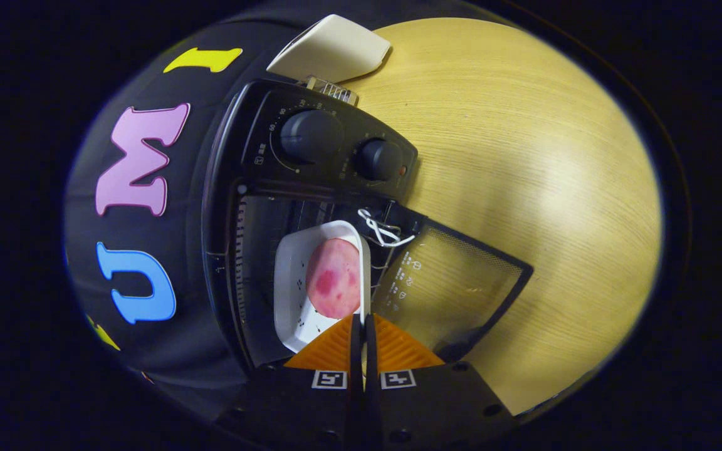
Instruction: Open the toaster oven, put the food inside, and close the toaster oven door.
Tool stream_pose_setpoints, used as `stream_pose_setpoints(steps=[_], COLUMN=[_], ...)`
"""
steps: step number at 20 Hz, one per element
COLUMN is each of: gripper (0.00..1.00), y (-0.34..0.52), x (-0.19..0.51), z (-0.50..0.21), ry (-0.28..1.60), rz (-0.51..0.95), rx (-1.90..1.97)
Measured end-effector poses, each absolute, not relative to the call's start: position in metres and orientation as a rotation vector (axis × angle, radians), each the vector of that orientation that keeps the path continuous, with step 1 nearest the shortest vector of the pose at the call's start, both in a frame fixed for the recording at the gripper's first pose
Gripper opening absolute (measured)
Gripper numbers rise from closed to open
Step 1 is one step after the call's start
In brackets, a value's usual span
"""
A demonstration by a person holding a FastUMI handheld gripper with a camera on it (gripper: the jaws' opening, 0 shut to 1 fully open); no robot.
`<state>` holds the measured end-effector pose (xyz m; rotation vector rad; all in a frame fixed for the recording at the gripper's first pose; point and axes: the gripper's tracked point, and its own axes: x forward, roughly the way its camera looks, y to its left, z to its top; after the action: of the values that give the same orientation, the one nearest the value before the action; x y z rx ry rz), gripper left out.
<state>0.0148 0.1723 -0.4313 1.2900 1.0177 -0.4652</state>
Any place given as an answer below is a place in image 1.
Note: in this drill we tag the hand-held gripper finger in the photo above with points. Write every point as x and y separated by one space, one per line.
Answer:
370 351
356 351

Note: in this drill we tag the pink meat slice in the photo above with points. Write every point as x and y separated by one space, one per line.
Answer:
336 279

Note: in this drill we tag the white rectangular plate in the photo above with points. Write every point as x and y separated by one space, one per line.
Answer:
289 275

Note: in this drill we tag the black toaster oven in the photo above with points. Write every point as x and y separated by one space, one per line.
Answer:
329 172

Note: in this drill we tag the cream white toaster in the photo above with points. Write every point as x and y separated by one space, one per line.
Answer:
329 47

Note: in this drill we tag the clear stick holder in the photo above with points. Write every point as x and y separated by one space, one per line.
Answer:
334 91

